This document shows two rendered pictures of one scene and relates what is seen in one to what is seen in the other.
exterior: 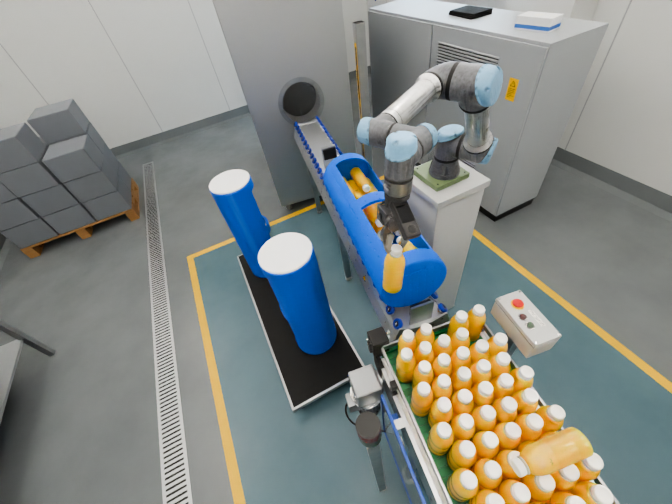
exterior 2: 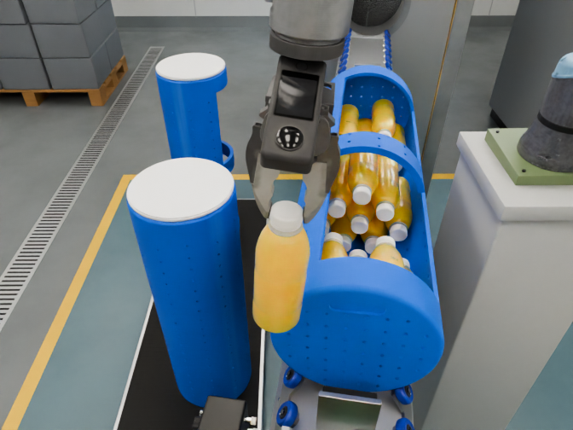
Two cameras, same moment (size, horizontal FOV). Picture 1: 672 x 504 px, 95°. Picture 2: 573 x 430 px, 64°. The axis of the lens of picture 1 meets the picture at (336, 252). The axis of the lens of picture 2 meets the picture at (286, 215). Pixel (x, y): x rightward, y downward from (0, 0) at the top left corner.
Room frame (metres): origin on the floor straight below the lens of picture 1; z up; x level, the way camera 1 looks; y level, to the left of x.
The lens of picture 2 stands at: (0.24, -0.31, 1.74)
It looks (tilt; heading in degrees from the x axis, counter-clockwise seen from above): 39 degrees down; 18
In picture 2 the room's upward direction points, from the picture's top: straight up
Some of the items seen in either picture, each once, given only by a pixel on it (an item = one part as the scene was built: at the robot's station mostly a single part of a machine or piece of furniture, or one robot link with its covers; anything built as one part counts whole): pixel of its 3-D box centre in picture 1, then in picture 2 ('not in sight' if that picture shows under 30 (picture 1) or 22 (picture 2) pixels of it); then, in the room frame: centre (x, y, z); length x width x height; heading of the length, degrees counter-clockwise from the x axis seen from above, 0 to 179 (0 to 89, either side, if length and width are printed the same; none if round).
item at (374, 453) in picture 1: (378, 470); not in sight; (0.21, 0.01, 0.55); 0.04 x 0.04 x 1.10; 9
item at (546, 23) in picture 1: (537, 21); not in sight; (2.30, -1.61, 1.48); 0.24 x 0.12 x 0.08; 26
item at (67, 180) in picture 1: (52, 179); (27, 18); (3.40, 2.95, 0.59); 1.20 x 0.80 x 1.19; 108
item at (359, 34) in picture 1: (367, 154); (439, 108); (2.17, -0.39, 0.85); 0.06 x 0.06 x 1.70; 9
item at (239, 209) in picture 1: (251, 229); (203, 159); (1.86, 0.61, 0.59); 0.28 x 0.28 x 0.88
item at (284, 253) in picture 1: (285, 252); (181, 187); (1.10, 0.25, 1.03); 0.28 x 0.28 x 0.01
